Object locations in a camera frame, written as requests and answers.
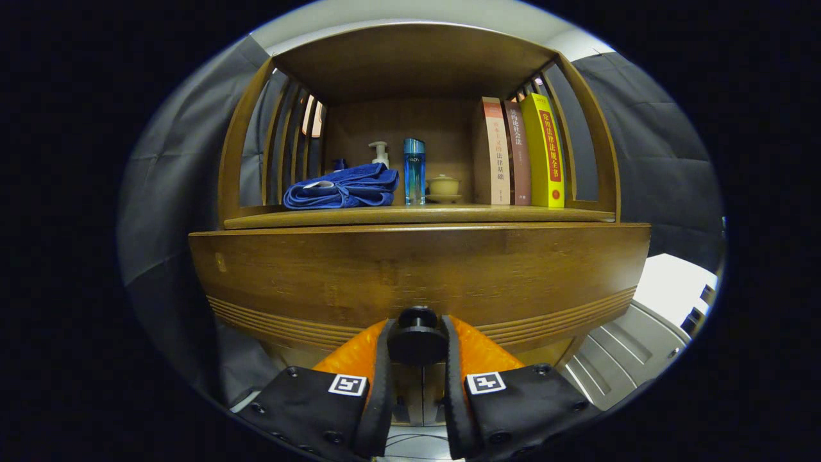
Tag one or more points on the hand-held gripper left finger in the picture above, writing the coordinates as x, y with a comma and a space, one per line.
383, 398

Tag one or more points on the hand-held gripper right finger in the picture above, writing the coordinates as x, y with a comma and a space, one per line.
454, 410

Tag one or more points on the wooden drawer with black knob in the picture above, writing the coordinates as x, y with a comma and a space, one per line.
417, 269

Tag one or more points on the wooden cabinet door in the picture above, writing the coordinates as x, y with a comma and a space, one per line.
404, 385
435, 385

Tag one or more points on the wooden countertop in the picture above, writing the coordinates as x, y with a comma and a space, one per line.
449, 213

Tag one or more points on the wooden cabinet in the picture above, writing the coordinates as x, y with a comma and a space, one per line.
410, 58

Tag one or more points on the blue folded towel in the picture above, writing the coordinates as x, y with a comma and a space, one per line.
353, 189

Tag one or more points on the yellow lidded teacup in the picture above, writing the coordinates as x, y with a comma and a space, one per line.
444, 187

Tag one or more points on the blue glass bottle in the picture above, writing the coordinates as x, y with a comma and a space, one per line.
414, 173

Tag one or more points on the small white blue-capped bottle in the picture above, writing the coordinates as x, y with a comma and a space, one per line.
338, 165

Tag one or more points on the white pump bottle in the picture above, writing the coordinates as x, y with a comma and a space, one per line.
381, 157

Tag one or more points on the white table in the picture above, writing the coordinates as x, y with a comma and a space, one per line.
667, 289

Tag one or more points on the beige book with orange band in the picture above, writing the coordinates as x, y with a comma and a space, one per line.
495, 160

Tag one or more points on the black block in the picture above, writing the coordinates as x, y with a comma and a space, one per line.
707, 295
693, 321

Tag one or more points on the brown book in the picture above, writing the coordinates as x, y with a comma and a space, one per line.
521, 160

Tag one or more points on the yellow book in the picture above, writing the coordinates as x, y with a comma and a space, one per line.
545, 154

